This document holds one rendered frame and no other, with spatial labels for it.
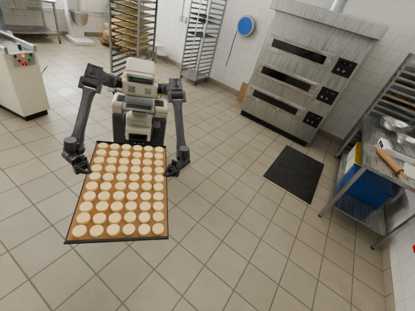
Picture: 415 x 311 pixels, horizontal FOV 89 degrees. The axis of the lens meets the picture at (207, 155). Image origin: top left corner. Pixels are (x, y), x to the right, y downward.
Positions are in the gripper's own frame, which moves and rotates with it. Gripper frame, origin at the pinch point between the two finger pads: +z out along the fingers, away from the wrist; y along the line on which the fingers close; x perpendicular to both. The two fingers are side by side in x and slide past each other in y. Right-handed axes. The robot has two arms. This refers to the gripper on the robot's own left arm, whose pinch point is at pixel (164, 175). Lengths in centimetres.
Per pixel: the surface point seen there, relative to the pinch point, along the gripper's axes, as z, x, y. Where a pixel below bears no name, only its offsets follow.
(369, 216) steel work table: -186, -164, 75
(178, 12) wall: -428, 362, 7
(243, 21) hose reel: -414, 176, -29
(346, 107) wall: -423, -91, 40
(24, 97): -22, 242, 77
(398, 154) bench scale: -216, -145, 7
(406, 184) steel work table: -163, -150, 10
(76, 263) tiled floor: 43, 35, 98
